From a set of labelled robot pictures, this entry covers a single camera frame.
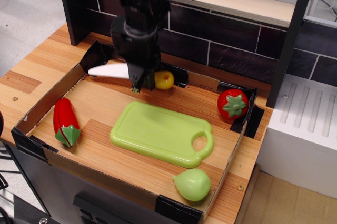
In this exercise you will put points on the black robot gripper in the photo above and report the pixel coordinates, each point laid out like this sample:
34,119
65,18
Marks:
140,51

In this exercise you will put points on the white knife with yellow handle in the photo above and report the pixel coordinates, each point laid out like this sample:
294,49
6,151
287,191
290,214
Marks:
163,79

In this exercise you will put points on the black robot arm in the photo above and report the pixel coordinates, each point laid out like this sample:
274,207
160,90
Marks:
145,14

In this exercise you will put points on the light green plastic cutting board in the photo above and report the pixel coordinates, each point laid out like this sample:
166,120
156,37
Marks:
163,134

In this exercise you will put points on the cardboard fence with black tape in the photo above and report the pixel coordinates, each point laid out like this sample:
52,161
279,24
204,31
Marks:
131,186

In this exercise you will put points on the red toy chili pepper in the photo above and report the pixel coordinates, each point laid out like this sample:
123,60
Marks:
65,123

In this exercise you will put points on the red toy strawberry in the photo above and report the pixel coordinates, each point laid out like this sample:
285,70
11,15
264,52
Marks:
233,104

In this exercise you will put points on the light green toy pear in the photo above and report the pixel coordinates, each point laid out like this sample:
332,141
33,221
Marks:
193,185

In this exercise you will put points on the white dish drainer block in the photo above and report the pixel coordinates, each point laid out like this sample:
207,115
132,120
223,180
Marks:
300,142

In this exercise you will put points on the dark shelf frame with plywood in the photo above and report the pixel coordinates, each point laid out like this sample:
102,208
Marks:
239,41

